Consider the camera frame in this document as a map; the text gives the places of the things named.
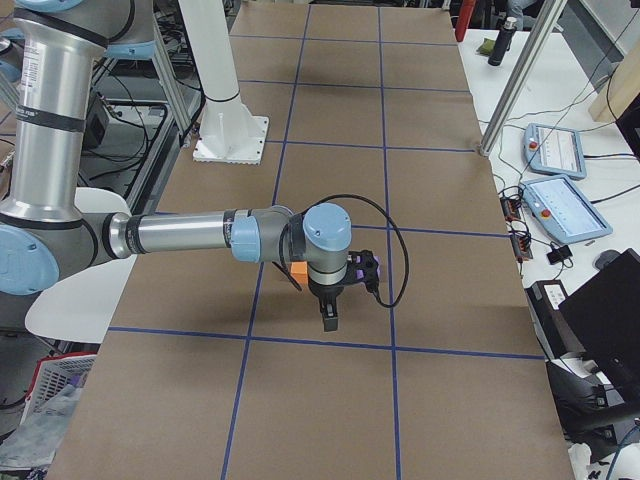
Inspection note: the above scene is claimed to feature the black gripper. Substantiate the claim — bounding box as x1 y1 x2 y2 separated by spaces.
308 280 345 332

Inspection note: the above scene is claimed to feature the black computer mouse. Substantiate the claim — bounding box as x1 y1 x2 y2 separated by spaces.
594 249 621 270

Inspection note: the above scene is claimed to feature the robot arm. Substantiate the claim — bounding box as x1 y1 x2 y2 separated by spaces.
1 1 353 332

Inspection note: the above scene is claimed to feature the purple foam block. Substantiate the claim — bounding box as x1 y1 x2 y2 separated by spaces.
350 253 380 282

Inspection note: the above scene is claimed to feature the aluminium frame post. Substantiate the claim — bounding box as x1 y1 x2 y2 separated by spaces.
478 0 567 157

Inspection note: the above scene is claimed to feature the green cloth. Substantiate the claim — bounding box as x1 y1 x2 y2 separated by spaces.
476 38 495 56

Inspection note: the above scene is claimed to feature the white camera mast base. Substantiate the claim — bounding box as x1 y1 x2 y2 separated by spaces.
179 0 269 165

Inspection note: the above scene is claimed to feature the near teach pendant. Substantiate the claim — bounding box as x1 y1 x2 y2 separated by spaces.
520 174 613 244

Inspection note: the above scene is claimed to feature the white chair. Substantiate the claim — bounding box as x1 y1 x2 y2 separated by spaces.
24 186 139 345

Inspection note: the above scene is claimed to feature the teach pendant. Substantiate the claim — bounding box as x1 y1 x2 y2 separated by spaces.
520 174 613 244
523 123 587 180

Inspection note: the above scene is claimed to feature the black laptop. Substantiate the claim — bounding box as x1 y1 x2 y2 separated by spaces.
559 249 639 401

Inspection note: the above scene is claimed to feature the white laundry basket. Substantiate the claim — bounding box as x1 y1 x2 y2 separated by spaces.
21 352 97 422

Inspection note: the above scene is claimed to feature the black box on table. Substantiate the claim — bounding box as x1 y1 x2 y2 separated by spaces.
525 280 582 359

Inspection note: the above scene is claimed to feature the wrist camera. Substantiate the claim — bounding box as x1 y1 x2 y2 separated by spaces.
344 250 380 296

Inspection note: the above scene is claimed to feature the far teach pendant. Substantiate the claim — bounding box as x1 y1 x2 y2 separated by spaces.
523 123 587 180

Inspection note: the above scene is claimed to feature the black water bottle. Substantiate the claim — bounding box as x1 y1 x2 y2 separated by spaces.
488 17 517 66

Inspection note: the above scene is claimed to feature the orange foam block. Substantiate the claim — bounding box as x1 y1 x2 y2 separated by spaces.
290 261 308 286

